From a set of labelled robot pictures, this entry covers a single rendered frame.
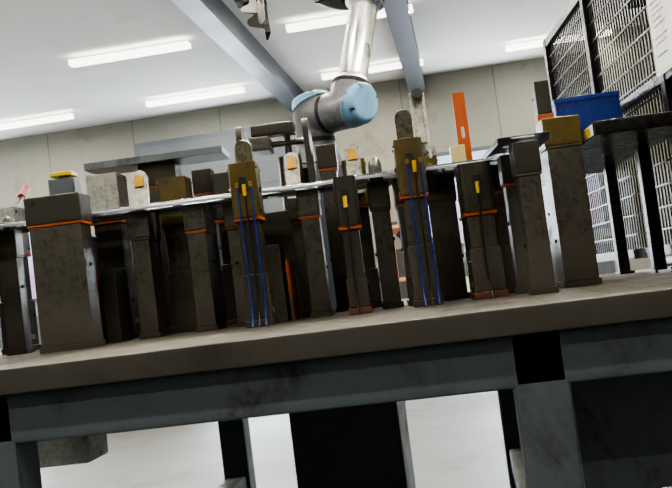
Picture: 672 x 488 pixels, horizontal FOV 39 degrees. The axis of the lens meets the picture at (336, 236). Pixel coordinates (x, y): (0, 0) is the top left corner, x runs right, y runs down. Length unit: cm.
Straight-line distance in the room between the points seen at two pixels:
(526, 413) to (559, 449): 7
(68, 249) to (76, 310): 13
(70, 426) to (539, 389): 72
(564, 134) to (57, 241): 110
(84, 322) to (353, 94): 103
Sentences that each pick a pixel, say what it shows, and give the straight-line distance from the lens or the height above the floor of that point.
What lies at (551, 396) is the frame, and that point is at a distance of 144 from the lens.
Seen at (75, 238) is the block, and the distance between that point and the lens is 210.
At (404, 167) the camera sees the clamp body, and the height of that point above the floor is 99.
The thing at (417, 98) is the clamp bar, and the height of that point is 119.
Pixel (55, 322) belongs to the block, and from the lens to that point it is 211.
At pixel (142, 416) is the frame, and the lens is 153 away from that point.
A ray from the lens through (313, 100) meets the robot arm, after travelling 277.
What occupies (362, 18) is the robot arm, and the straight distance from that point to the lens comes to 284.
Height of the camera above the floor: 76
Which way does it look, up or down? 3 degrees up
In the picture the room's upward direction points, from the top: 7 degrees counter-clockwise
